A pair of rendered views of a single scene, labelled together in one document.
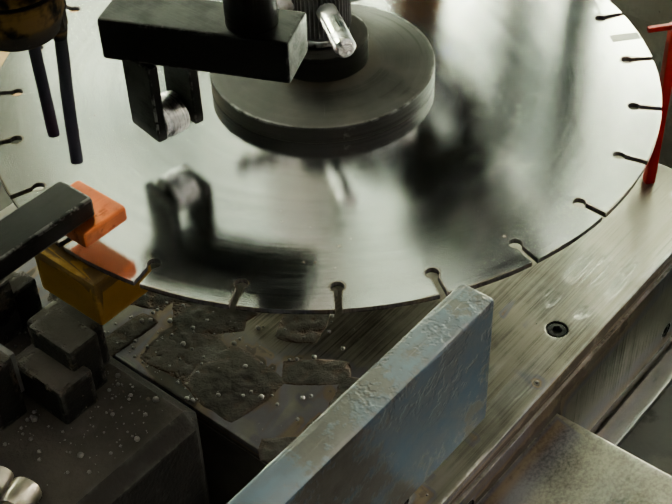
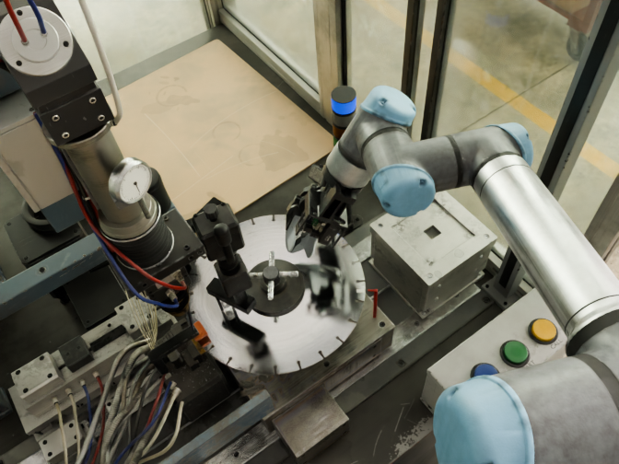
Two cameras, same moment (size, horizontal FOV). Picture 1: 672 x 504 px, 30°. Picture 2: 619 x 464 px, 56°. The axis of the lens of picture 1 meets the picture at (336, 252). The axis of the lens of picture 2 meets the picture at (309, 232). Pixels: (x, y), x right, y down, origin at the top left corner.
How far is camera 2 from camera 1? 62 cm
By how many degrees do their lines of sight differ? 18
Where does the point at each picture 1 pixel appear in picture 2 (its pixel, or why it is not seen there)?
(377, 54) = (287, 286)
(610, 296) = (344, 356)
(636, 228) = (363, 333)
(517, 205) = (304, 349)
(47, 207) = (187, 332)
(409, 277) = (269, 366)
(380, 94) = (283, 303)
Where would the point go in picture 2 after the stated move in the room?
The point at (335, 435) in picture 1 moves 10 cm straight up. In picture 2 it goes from (223, 425) to (209, 403)
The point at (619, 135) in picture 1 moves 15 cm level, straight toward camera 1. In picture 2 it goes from (341, 330) to (297, 406)
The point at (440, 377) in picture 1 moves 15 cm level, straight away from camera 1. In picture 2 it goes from (253, 411) to (288, 327)
